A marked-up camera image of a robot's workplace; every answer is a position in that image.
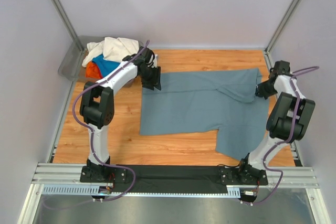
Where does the orange t shirt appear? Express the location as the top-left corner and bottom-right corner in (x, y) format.
(86, 61), (103, 80)

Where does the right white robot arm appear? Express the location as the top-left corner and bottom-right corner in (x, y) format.
(236, 61), (319, 184)

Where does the grey slotted cable duct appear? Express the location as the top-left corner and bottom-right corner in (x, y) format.
(41, 185), (240, 199)

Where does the grey plastic bin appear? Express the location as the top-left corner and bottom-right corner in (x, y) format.
(58, 35), (144, 88)

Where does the left aluminium corner post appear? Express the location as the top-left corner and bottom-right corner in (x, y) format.
(51, 0), (84, 51)

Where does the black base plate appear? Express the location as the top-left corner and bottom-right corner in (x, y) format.
(80, 164), (268, 194)

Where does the aluminium rail frame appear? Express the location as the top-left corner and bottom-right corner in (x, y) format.
(32, 163), (319, 189)

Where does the grey-blue t shirt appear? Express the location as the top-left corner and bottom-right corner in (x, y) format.
(140, 68), (269, 159)

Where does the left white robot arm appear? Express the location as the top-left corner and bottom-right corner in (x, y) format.
(78, 46), (161, 183)

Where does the blue t shirt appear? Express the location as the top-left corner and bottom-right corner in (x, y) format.
(92, 54), (120, 78)

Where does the aluminium corner post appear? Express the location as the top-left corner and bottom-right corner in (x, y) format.
(51, 0), (84, 51)
(265, 0), (301, 55)

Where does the white t shirt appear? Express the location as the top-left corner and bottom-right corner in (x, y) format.
(82, 37), (140, 68)

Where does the right aluminium corner post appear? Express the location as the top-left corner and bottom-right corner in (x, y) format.
(265, 0), (301, 55)

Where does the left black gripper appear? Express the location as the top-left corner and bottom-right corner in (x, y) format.
(139, 66), (162, 91)

